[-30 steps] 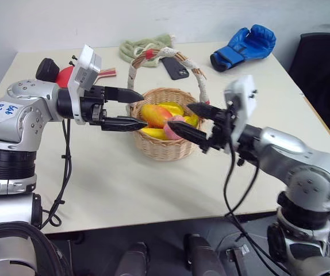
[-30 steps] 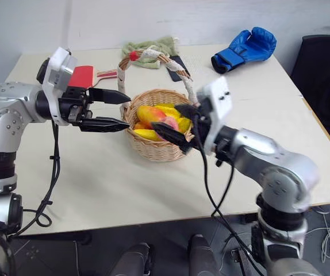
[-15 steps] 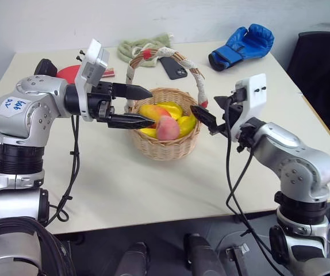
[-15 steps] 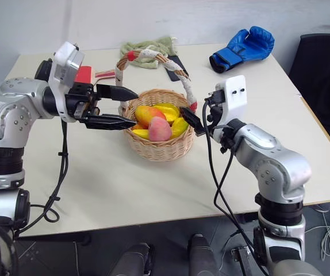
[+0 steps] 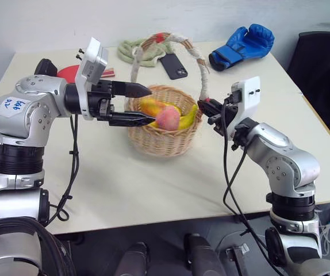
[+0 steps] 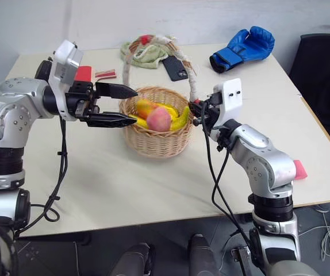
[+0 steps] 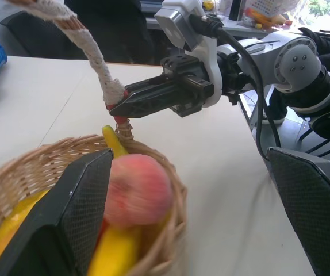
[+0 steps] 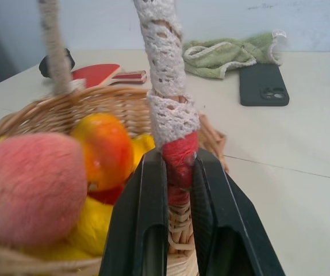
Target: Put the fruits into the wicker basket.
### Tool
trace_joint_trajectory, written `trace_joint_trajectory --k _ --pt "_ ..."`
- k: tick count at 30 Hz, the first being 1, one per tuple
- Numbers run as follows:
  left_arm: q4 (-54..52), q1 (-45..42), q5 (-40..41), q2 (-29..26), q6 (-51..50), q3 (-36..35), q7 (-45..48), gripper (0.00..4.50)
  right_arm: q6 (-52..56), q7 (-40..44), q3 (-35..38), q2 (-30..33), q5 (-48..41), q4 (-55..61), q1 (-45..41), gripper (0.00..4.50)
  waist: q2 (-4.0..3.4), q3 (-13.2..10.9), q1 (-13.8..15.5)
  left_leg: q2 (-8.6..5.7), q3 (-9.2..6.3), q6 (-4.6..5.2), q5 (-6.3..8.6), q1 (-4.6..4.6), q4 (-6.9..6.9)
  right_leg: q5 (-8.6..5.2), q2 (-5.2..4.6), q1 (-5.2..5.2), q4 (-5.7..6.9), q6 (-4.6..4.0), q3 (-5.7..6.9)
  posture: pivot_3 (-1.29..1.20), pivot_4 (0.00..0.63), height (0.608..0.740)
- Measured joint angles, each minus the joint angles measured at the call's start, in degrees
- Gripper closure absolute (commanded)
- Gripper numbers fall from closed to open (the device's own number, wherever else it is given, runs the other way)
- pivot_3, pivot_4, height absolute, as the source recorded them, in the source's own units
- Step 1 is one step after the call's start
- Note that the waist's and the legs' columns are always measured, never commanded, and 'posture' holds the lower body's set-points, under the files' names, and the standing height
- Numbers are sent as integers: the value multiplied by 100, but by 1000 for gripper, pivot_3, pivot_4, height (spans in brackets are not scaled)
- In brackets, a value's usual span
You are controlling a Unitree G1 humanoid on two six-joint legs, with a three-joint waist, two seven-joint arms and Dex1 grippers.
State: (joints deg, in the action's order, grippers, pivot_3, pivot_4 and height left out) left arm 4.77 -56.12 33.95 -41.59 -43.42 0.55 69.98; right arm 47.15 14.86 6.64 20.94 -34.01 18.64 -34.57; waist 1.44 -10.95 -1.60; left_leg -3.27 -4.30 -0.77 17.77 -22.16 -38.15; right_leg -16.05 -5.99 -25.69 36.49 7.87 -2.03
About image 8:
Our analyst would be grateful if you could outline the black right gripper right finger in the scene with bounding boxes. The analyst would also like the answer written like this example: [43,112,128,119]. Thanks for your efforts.
[191,148,286,276]

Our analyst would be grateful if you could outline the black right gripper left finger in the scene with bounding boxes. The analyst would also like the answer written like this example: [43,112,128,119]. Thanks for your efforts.
[99,150,170,276]

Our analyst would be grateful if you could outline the wicker basket with lace handle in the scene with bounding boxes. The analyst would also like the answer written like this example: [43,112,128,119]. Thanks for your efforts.
[0,0,229,276]

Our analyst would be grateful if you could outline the yellow banana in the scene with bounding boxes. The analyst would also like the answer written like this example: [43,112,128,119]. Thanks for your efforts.
[24,189,125,260]

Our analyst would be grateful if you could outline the yellow lemon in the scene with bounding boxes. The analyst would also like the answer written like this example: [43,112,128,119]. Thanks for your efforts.
[130,133,156,170]

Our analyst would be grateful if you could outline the orange red mango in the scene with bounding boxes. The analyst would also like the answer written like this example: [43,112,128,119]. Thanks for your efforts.
[71,113,134,191]

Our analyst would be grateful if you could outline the pink fuzzy peach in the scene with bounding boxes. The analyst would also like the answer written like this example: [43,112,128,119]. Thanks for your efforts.
[0,133,88,248]

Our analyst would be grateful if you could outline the black smartphone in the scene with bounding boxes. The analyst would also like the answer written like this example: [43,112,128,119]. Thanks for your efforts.
[239,63,290,108]

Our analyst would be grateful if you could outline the red table tennis paddle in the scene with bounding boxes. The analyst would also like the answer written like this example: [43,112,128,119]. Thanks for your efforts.
[70,63,148,88]

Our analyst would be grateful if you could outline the green towel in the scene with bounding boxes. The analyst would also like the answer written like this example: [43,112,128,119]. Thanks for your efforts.
[182,29,288,80]

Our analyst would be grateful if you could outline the black object behind paddle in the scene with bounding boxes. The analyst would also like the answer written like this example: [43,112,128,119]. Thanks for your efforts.
[39,48,76,79]

